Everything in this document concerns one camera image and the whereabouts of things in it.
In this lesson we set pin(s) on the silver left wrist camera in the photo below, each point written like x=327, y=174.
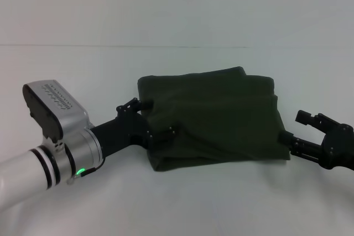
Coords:
x=52, y=109

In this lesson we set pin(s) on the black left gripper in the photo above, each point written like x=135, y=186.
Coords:
x=121, y=133

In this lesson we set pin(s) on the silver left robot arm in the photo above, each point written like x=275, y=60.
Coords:
x=41, y=169

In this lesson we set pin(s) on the dark green shirt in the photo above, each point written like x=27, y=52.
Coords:
x=215, y=120

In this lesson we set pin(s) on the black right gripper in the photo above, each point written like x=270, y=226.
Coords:
x=338, y=147

